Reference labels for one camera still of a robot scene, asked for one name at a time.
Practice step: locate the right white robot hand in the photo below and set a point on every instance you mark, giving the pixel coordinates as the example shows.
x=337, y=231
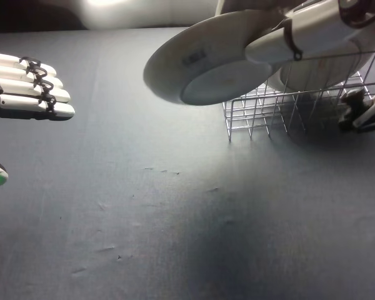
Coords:
x=315, y=25

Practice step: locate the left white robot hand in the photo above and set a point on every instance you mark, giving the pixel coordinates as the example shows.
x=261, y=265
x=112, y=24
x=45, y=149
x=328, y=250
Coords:
x=18, y=84

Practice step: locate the grey tablecloth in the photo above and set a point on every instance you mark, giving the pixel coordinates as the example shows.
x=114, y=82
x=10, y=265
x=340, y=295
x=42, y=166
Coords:
x=206, y=218

